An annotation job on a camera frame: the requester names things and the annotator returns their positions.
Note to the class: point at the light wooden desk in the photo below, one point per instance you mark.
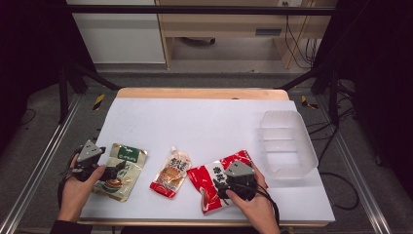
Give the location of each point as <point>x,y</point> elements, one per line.
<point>227,22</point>

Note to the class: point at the white sheet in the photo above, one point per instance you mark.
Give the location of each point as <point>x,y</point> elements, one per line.
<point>195,126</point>

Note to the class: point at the aluminium rail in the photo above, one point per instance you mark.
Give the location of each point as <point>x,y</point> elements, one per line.
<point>357,175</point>
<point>42,162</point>

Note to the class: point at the black metal stand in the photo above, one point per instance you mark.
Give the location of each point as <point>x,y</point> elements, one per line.
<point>63,94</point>
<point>332,97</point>

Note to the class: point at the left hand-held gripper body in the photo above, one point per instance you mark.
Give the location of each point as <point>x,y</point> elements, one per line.
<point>88,152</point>

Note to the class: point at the orange and red spouted pouch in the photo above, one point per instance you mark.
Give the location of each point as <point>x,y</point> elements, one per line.
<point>171,174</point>

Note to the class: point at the person's right hand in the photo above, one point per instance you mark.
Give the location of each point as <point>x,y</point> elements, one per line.
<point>256,211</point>

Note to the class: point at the black horizontal bar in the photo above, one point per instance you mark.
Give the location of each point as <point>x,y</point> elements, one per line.
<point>195,9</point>

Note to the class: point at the person's left hand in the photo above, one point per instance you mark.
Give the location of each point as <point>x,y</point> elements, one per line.
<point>76,195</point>

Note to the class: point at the wooden table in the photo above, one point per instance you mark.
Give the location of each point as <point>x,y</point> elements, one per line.
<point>201,93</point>

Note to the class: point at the red and white snack packet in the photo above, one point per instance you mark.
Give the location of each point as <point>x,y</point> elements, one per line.
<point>207,177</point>

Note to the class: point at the green and cream snack packet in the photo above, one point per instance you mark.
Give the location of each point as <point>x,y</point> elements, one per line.
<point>130,159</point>

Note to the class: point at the white cabinet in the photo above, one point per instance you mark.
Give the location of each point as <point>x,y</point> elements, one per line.
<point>120,39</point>

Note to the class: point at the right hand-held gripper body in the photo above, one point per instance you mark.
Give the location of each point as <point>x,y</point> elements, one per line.
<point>242,182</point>

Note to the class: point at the yellow and black tape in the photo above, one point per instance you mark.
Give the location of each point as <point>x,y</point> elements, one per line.
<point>99,101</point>
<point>307,102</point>

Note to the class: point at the black curtain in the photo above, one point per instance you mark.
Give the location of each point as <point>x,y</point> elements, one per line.
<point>380,81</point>
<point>29,65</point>

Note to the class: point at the clear plastic container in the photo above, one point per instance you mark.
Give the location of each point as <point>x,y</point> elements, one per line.
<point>285,152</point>

